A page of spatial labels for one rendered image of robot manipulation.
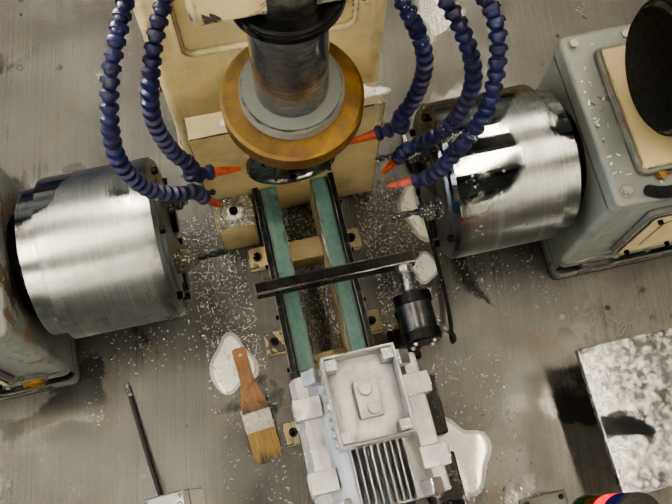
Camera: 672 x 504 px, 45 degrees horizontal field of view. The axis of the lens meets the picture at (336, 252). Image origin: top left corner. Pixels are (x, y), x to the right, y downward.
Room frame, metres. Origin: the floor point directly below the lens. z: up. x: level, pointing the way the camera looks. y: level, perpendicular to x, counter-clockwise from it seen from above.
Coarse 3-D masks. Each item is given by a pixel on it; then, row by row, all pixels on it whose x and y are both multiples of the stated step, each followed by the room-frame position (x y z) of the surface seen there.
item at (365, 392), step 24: (336, 360) 0.21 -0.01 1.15; (360, 360) 0.21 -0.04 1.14; (384, 360) 0.21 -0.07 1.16; (336, 384) 0.17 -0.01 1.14; (360, 384) 0.17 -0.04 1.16; (384, 384) 0.18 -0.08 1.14; (336, 408) 0.14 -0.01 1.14; (360, 408) 0.14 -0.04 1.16; (384, 408) 0.15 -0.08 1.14; (408, 408) 0.14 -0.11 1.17; (336, 432) 0.11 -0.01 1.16; (360, 432) 0.11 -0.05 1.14; (384, 432) 0.12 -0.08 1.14; (408, 432) 0.11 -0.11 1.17
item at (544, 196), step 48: (480, 96) 0.63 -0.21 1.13; (528, 96) 0.62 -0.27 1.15; (480, 144) 0.53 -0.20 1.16; (528, 144) 0.54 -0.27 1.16; (432, 192) 0.51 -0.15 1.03; (480, 192) 0.46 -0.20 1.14; (528, 192) 0.47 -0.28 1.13; (576, 192) 0.49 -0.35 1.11; (480, 240) 0.42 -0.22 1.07; (528, 240) 0.43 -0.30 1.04
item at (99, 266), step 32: (32, 192) 0.43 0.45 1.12; (64, 192) 0.42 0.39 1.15; (96, 192) 0.42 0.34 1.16; (128, 192) 0.42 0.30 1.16; (32, 224) 0.37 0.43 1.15; (64, 224) 0.37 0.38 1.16; (96, 224) 0.37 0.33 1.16; (128, 224) 0.38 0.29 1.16; (160, 224) 0.39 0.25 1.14; (32, 256) 0.33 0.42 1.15; (64, 256) 0.33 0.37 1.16; (96, 256) 0.33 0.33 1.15; (128, 256) 0.33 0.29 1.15; (160, 256) 0.34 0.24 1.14; (192, 256) 0.36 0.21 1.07; (32, 288) 0.28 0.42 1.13; (64, 288) 0.29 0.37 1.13; (96, 288) 0.29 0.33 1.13; (128, 288) 0.30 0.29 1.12; (160, 288) 0.30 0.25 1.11; (64, 320) 0.25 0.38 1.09; (96, 320) 0.26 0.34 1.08; (128, 320) 0.26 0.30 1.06; (160, 320) 0.28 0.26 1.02
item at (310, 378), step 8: (400, 352) 0.23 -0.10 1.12; (400, 360) 0.22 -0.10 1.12; (408, 360) 0.22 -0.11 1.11; (312, 368) 0.20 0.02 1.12; (304, 376) 0.19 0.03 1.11; (312, 376) 0.19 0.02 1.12; (304, 384) 0.18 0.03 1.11; (312, 384) 0.18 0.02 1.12; (424, 480) 0.06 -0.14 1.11; (432, 480) 0.06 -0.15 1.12; (440, 480) 0.06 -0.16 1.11; (424, 488) 0.05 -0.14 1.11; (432, 488) 0.05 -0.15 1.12; (440, 488) 0.05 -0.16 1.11; (424, 496) 0.04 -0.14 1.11
